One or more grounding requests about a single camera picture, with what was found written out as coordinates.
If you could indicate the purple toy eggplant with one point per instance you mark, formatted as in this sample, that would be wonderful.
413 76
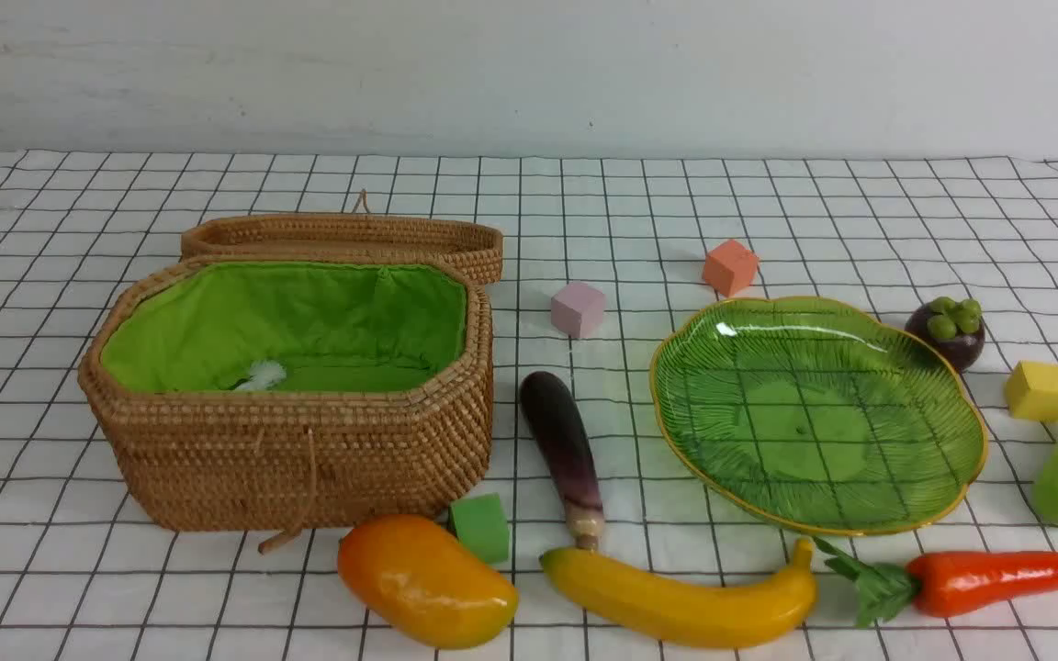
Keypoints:
553 417

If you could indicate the orange yellow toy mango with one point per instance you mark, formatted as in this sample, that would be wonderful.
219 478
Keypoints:
421 580

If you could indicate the yellow toy banana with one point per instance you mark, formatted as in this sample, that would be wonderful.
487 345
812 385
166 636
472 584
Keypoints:
688 614

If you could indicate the dark purple toy mangosteen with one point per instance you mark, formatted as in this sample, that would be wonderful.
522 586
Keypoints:
954 329

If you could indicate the orange toy carrot green leaves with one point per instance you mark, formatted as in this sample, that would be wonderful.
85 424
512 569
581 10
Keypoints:
942 584

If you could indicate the pink foam cube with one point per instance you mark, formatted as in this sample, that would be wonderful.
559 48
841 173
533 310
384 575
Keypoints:
577 310

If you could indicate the woven rattan basket lid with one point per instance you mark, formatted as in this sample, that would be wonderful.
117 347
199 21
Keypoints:
475 250

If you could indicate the green foam cube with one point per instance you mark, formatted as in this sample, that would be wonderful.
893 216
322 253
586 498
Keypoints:
479 524

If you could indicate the woven rattan basket green lining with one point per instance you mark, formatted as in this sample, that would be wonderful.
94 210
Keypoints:
282 393

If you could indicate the orange foam cube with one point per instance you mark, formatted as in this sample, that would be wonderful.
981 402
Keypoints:
730 268

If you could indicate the green glass leaf plate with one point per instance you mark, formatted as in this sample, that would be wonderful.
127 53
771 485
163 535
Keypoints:
813 415

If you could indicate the yellow foam cube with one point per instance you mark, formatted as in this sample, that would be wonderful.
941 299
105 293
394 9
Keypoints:
1031 391

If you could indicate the white black grid tablecloth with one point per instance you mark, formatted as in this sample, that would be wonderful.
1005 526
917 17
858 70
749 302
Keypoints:
85 576

